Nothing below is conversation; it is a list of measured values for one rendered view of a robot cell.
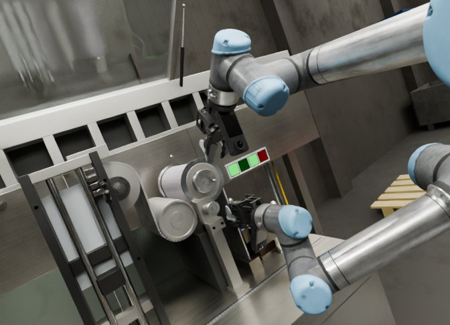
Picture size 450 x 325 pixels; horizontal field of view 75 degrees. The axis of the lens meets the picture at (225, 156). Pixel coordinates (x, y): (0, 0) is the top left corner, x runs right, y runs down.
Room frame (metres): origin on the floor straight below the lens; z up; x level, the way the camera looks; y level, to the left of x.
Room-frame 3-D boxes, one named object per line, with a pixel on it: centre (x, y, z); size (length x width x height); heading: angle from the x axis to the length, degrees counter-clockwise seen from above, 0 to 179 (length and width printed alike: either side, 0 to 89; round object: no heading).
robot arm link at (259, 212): (0.78, -0.05, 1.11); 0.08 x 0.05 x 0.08; 118
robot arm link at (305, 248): (0.70, -0.08, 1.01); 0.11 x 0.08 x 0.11; 171
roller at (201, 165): (1.03, 0.15, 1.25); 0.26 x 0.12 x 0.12; 28
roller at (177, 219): (0.98, 0.26, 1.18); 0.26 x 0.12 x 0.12; 28
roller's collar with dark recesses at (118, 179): (0.78, 0.30, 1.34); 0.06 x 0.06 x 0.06; 28
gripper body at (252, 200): (0.85, -0.01, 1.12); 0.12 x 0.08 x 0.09; 28
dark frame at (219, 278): (1.05, 0.21, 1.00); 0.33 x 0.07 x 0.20; 28
